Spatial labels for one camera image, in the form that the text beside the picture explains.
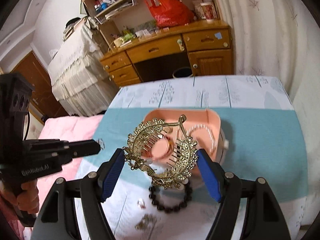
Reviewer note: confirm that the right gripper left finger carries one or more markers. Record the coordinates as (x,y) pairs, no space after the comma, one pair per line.
(108,174)

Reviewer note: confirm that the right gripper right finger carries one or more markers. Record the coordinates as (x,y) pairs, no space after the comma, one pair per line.
(212,174)

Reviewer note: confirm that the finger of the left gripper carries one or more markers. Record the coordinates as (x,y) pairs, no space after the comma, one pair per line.
(78,149)

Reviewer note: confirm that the gold leaf hair comb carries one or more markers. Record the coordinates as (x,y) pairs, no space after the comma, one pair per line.
(163,151)

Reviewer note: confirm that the pink jewelry box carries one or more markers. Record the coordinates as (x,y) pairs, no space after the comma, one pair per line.
(204,126)

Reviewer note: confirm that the left hand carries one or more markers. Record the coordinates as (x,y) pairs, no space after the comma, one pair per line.
(28,200)

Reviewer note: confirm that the pink blanket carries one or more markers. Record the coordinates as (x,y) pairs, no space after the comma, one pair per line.
(11,214)

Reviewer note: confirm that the brown wooden door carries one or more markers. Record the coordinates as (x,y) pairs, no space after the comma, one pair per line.
(43,104)

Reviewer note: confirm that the blue flower hair clip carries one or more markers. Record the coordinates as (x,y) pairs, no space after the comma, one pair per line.
(147,221)

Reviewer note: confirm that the white lace covered furniture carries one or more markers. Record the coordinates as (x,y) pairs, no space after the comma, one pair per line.
(79,81)

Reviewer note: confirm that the wooden desk with drawers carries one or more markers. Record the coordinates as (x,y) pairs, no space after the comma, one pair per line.
(203,47)

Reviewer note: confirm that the wooden bookshelf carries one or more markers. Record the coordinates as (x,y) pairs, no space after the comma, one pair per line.
(130,5)

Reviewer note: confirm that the white floral curtain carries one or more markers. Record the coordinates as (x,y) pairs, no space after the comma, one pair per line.
(281,38)

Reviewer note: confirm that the red plastic bag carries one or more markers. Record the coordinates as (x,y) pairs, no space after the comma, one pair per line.
(169,13)

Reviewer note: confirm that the silver ring red charm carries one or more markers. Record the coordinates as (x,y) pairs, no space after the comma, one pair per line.
(141,203)

